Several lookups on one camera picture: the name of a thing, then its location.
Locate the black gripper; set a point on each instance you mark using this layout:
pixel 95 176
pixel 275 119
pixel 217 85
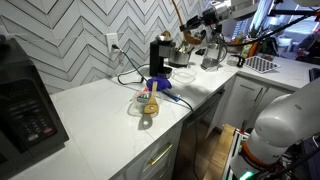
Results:
pixel 216 14

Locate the long wooden spoon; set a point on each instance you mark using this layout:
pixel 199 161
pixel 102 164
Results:
pixel 188 37

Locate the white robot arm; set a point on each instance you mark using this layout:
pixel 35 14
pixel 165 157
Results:
pixel 287 120

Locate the green orange box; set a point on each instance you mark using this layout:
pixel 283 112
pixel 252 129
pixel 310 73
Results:
pixel 249 49

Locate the glass pitcher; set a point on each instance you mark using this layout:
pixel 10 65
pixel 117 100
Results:
pixel 214 55

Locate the steel utensil pot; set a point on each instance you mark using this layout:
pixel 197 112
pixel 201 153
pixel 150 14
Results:
pixel 179 59

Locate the black coffee maker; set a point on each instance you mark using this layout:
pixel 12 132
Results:
pixel 162 47

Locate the patterned black white mat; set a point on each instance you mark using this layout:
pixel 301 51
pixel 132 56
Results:
pixel 260 65

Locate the blue toothpaste tube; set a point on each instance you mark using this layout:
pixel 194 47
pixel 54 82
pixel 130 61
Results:
pixel 170 95

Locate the small clear round container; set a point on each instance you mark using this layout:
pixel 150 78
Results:
pixel 138 101

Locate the slotted wooden spatula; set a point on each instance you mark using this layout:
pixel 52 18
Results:
pixel 151 106

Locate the wooden board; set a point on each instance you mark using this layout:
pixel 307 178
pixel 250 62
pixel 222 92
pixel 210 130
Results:
pixel 220 155

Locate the black microwave oven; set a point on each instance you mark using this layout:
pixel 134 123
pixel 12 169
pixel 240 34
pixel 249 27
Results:
pixel 30 127

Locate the white wall power outlet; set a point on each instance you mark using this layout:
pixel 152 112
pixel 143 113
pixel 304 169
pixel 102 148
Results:
pixel 112 39

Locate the gold drawer handle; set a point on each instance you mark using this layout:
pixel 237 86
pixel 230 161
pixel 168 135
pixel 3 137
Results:
pixel 158 157

